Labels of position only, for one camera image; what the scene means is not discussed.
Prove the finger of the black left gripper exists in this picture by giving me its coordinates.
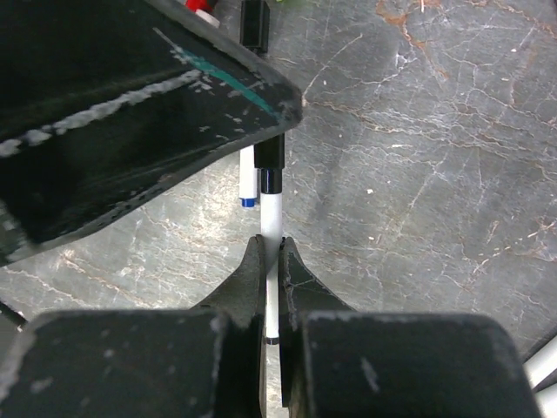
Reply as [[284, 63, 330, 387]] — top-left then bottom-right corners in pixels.
[[1, 1, 302, 265]]

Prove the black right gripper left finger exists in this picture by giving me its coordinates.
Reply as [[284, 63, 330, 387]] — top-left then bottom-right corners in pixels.
[[192, 235, 265, 327]]

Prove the black cap marker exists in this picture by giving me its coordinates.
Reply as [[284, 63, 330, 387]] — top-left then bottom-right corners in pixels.
[[238, 145, 258, 208], [255, 134, 285, 345]]

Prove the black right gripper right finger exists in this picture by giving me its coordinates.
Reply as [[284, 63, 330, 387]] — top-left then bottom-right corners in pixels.
[[278, 236, 358, 332]]

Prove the blue cap marker group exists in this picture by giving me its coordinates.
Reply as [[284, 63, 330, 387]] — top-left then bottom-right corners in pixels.
[[524, 336, 557, 388]]

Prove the green pen cap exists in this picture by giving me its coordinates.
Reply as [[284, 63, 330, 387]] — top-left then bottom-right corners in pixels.
[[276, 0, 308, 5]]

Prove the red pen cap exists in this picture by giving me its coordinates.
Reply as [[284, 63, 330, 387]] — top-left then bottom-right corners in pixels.
[[184, 0, 220, 28]]

